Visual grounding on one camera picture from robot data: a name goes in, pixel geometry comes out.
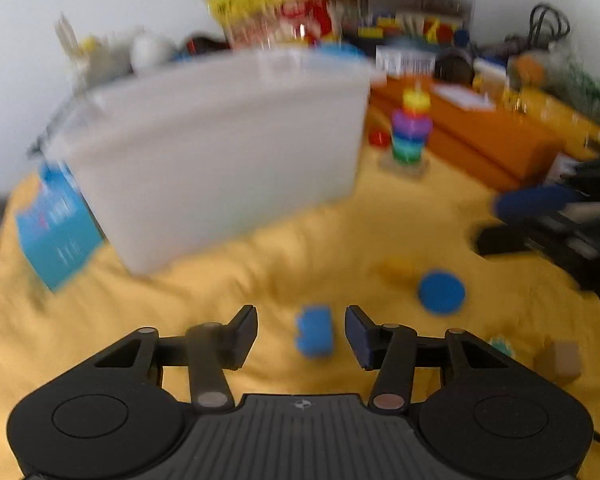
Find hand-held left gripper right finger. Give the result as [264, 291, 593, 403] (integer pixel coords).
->
[345, 305, 511, 411]

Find rainbow stacking ring toy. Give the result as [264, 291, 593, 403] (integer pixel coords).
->
[379, 86, 434, 179]

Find yellow blanket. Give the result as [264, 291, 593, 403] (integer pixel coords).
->
[0, 122, 600, 480]

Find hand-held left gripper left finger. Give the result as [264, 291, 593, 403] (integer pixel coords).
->
[92, 305, 259, 411]

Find orange round object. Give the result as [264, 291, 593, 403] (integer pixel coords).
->
[509, 54, 547, 87]

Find white ball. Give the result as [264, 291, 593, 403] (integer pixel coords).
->
[129, 34, 177, 72]

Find yellow red toy package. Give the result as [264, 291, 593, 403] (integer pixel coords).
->
[206, 0, 342, 52]

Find yellow toy brick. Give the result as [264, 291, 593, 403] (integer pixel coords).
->
[379, 256, 417, 279]

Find blue lid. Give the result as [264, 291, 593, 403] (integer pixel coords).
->
[319, 41, 367, 59]

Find black cables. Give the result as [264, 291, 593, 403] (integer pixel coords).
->
[529, 3, 572, 42]

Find orange box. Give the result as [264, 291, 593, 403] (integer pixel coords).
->
[369, 79, 564, 192]

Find white object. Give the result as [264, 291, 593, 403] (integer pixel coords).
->
[549, 154, 577, 182]

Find white paper sheet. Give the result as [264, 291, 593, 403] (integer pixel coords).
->
[431, 84, 496, 112]

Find white plastic storage bin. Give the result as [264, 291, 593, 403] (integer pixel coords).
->
[46, 51, 374, 277]

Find white rabbit toy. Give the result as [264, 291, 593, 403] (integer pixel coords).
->
[54, 14, 132, 92]

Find green net bag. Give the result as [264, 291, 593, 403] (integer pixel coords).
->
[549, 44, 600, 127]

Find brown wooden block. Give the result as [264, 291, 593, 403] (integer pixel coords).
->
[534, 339, 584, 382]

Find white striped box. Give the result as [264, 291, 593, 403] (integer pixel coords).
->
[374, 44, 437, 79]

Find black red object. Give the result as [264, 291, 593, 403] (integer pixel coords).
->
[184, 34, 232, 57]

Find yellow long box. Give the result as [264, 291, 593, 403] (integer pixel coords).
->
[504, 84, 600, 152]

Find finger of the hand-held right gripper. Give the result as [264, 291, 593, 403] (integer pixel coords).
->
[494, 185, 581, 222]
[475, 225, 556, 256]

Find clear case of coloured blocks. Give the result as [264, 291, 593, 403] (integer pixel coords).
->
[329, 0, 477, 47]

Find black round object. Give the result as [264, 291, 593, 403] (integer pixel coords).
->
[434, 51, 474, 84]

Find blue toy brick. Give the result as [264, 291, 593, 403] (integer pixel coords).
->
[294, 304, 337, 359]

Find teal gear toy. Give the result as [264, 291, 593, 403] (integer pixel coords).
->
[486, 336, 517, 359]

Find blue round disc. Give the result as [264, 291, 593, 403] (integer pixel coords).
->
[416, 269, 467, 317]

